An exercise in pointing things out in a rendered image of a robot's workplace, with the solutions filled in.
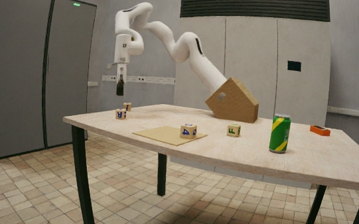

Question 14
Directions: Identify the green and yellow striped drink can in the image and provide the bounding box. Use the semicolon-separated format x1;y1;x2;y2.
269;114;291;153

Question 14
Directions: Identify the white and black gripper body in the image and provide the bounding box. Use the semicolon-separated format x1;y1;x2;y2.
115;64;127;84

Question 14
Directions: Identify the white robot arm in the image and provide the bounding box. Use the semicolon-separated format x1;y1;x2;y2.
106;3;227;95

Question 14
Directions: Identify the tan flat mat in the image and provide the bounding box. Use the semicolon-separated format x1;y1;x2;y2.
132;126;208;146

